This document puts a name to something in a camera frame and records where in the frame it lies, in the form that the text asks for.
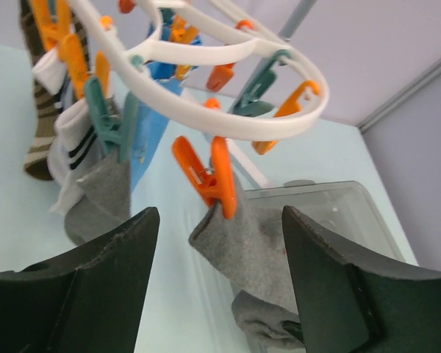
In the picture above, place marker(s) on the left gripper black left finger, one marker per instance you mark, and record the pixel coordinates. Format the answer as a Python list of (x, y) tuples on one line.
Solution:
[(89, 299)]

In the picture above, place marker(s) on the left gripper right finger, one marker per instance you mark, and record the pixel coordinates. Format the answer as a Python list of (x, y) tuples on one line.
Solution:
[(352, 299)]

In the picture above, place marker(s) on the grey sock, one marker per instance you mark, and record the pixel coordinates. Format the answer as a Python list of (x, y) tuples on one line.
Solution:
[(105, 202), (249, 251)]

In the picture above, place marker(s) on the white black striped sock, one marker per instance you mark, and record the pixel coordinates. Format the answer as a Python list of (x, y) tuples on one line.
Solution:
[(74, 130)]

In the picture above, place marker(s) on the white round clip hanger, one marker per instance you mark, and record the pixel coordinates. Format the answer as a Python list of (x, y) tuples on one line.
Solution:
[(234, 45)]

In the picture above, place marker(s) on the grey plastic bin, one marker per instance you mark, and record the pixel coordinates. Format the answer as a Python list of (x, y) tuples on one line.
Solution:
[(345, 208)]

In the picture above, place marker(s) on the brown sock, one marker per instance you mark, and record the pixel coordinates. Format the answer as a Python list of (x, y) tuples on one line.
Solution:
[(47, 105)]

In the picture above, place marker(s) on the orange clothes peg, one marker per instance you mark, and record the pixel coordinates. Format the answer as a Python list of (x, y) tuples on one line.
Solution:
[(215, 183)]

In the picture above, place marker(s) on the teal clothes peg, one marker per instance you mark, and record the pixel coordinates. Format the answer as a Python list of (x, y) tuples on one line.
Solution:
[(114, 133)]

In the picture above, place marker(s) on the blue patterned sock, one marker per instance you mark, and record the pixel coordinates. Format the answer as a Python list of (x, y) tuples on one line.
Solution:
[(151, 125)]

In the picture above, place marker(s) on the yellow clothes peg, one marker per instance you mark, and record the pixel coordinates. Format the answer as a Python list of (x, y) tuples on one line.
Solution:
[(71, 53)]

